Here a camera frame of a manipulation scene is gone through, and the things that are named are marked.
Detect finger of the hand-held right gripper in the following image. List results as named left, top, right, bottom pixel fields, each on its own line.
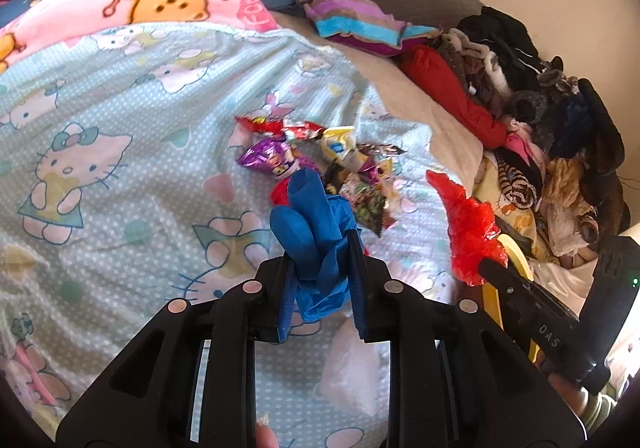
left=477, top=258, right=611, bottom=394

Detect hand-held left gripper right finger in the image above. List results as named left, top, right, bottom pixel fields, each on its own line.
left=349, top=229, right=587, bottom=448

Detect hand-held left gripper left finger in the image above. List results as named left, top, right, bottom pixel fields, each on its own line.
left=55, top=252, right=301, bottom=448

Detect yellow round bin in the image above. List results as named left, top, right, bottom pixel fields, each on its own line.
left=482, top=233, right=542, bottom=365

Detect blue rubber glove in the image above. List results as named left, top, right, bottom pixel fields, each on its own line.
left=270, top=167, right=361, bottom=324

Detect red plastic bag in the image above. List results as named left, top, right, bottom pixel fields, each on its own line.
left=426, top=169, right=508, bottom=288

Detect person's right forearm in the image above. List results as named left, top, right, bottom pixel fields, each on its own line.
left=555, top=373, right=621, bottom=436

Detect person's left hand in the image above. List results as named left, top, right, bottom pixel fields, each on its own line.
left=255, top=415, right=281, bottom=448

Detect white sheet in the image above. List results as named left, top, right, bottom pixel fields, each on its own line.
left=532, top=260, right=598, bottom=314

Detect white fuzzy cloth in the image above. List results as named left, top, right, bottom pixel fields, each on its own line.
left=547, top=200, right=601, bottom=259

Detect white plastic bag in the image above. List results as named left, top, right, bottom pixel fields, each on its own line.
left=317, top=323, right=391, bottom=416

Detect yellow printed cloth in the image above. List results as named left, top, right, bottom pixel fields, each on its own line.
left=475, top=163, right=538, bottom=259

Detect green printed dark wrapper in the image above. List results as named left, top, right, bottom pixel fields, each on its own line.
left=340, top=173, right=396, bottom=236

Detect tan fuzzy cloth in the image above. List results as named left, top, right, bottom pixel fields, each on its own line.
left=542, top=155, right=596, bottom=214

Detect striped black white cloth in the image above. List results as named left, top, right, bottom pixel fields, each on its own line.
left=495, top=150, right=543, bottom=211

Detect red tube packet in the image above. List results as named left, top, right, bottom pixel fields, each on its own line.
left=270, top=180, right=292, bottom=207

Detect dark brown wrapper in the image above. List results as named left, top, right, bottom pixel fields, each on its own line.
left=357, top=143, right=407, bottom=160

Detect pink cloth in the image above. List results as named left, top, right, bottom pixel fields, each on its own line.
left=505, top=120, right=546, bottom=164

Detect navy fluffy cloth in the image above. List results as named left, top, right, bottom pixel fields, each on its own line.
left=550, top=93, right=596, bottom=154

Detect cat printed blue blanket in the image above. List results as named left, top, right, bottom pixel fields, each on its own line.
left=0, top=20, right=481, bottom=448

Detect grey fluffy cloth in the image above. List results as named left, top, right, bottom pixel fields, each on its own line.
left=510, top=58, right=566, bottom=129

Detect beige cushion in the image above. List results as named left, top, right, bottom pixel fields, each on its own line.
left=272, top=10, right=483, bottom=189

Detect red cloth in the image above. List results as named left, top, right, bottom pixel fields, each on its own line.
left=400, top=47, right=508, bottom=149

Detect brown dotted cloth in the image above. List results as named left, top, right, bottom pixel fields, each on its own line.
left=435, top=35, right=481, bottom=94

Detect cream knit cloth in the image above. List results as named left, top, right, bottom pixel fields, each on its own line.
left=447, top=28, right=501, bottom=74

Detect black garment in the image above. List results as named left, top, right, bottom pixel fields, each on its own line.
left=457, top=7, right=543, bottom=79

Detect striped purple cushion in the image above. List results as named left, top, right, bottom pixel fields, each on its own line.
left=295, top=0, right=443, bottom=58

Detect pink bear printed blanket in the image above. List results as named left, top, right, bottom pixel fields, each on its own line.
left=0, top=0, right=278, bottom=74

